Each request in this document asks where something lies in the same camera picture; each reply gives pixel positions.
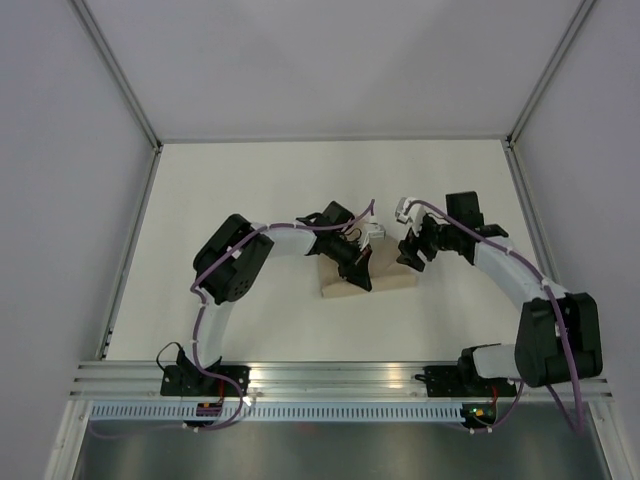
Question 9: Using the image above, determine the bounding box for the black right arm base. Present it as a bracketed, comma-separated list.
[413, 365, 517, 399]

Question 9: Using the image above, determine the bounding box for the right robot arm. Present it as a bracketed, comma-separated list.
[395, 191, 603, 395]

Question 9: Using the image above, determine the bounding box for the beige cloth napkin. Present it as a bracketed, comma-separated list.
[318, 236, 417, 299]

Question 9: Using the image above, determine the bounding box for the right aluminium frame post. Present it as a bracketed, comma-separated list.
[504, 0, 601, 146]

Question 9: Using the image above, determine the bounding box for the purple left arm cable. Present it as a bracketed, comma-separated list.
[189, 198, 377, 439]

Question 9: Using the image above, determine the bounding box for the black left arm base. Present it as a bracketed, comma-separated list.
[160, 364, 250, 398]

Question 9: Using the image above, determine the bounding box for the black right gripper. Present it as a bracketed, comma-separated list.
[396, 212, 458, 273]

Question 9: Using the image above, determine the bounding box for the aluminium front rail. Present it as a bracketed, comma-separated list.
[69, 358, 615, 404]

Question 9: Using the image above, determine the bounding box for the white slotted cable duct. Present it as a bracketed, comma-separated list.
[90, 401, 463, 423]

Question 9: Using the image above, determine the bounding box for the left aluminium frame post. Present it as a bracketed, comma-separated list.
[69, 0, 162, 154]

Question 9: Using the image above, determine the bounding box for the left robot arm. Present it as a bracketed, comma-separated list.
[183, 201, 375, 396]

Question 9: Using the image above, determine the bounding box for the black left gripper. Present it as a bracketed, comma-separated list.
[325, 235, 372, 293]

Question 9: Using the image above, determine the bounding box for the aluminium frame post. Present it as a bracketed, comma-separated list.
[69, 0, 162, 154]
[504, 0, 601, 146]

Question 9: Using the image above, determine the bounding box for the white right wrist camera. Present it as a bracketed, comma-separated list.
[394, 197, 426, 235]

